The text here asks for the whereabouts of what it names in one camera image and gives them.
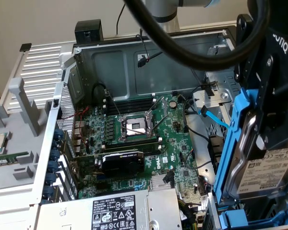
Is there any blue SATA wire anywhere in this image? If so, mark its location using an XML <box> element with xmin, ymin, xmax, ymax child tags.
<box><xmin>197</xmin><ymin>106</ymin><xmax>230</xmax><ymax>130</ymax></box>

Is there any grey disk bay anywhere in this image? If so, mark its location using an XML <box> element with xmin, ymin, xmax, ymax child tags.
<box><xmin>205</xmin><ymin>189</ymin><xmax>288</xmax><ymax>230</ymax></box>

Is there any yellow black wire bundle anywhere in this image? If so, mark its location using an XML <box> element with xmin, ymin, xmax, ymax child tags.
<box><xmin>177</xmin><ymin>196</ymin><xmax>208</xmax><ymax>230</ymax></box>

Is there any metal optical drive cage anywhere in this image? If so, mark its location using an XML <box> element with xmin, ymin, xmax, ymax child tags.
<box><xmin>192</xmin><ymin>35</ymin><xmax>242</xmax><ymax>130</ymax></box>

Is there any blue disk carrier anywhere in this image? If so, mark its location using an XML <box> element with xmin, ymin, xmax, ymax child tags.
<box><xmin>218</xmin><ymin>207</ymin><xmax>288</xmax><ymax>227</ymax></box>

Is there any open grey PC case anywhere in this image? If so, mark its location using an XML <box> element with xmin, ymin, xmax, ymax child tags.
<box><xmin>30</xmin><ymin>23</ymin><xmax>288</xmax><ymax>230</ymax></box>

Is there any black wire with connector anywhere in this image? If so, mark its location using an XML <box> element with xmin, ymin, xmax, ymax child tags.
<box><xmin>136</xmin><ymin>51</ymin><xmax>218</xmax><ymax>97</ymax></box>

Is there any silver heat sink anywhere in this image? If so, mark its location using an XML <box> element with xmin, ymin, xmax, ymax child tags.
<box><xmin>150</xmin><ymin>174</ymin><xmax>175</xmax><ymax>190</ymax></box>

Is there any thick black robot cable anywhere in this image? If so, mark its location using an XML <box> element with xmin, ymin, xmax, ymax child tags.
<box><xmin>123</xmin><ymin>0</ymin><xmax>271</xmax><ymax>71</ymax></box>

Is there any thin black cable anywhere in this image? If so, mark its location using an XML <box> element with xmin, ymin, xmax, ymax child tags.
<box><xmin>116</xmin><ymin>4</ymin><xmax>127</xmax><ymax>36</ymax></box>

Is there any silver locking lever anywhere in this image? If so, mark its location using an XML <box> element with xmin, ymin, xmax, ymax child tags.
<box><xmin>105</xmin><ymin>88</ymin><xmax>123</xmax><ymax>120</ymax></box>
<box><xmin>122</xmin><ymin>126</ymin><xmax>148</xmax><ymax>136</ymax></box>

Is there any grey power supply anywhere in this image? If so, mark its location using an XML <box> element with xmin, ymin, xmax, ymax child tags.
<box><xmin>37</xmin><ymin>188</ymin><xmax>183</xmax><ymax>230</ymax></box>

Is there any thin red black wire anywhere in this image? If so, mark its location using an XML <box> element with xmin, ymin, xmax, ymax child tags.
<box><xmin>135</xmin><ymin>33</ymin><xmax>151</xmax><ymax>63</ymax></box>

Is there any grey part rack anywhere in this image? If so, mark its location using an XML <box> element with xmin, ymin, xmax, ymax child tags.
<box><xmin>0</xmin><ymin>77</ymin><xmax>63</xmax><ymax>192</ymax></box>

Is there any black box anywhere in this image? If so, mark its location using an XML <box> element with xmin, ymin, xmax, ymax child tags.
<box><xmin>74</xmin><ymin>19</ymin><xmax>104</xmax><ymax>45</ymax></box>

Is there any green motherboard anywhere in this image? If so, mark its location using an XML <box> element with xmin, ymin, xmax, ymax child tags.
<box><xmin>71</xmin><ymin>92</ymin><xmax>204</xmax><ymax>216</ymax></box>

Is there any metal socket cover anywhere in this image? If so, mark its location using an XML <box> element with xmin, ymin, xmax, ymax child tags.
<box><xmin>145</xmin><ymin>95</ymin><xmax>170</xmax><ymax>135</ymax></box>

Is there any black graphics card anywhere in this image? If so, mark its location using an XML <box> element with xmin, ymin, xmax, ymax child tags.
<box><xmin>71</xmin><ymin>149</ymin><xmax>146</xmax><ymax>180</ymax></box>

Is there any black loop wire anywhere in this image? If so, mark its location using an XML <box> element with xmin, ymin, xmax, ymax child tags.
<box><xmin>92</xmin><ymin>82</ymin><xmax>111</xmax><ymax>106</ymax></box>

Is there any hard disk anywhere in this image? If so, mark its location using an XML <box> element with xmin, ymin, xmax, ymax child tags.
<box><xmin>212</xmin><ymin>87</ymin><xmax>288</xmax><ymax>211</ymax></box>

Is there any black fan shroud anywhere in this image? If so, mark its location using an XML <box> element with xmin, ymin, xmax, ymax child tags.
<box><xmin>207</xmin><ymin>134</ymin><xmax>228</xmax><ymax>174</ymax></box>

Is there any black RAM slot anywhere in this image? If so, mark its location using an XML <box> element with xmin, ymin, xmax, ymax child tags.
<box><xmin>103</xmin><ymin>136</ymin><xmax>163</xmax><ymax>147</ymax></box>
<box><xmin>103</xmin><ymin>140</ymin><xmax>163</xmax><ymax>151</ymax></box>
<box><xmin>144</xmin><ymin>148</ymin><xmax>164</xmax><ymax>157</ymax></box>
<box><xmin>102</xmin><ymin>96</ymin><xmax>157</xmax><ymax>109</ymax></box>
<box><xmin>105</xmin><ymin>103</ymin><xmax>158</xmax><ymax>115</ymax></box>
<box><xmin>102</xmin><ymin>99</ymin><xmax>157</xmax><ymax>112</ymax></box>
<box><xmin>143</xmin><ymin>144</ymin><xmax>163</xmax><ymax>152</ymax></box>
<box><xmin>102</xmin><ymin>92</ymin><xmax>157</xmax><ymax>106</ymax></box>

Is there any CPU socket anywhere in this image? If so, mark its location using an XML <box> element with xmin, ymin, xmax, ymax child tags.
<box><xmin>117</xmin><ymin>112</ymin><xmax>159</xmax><ymax>142</ymax></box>

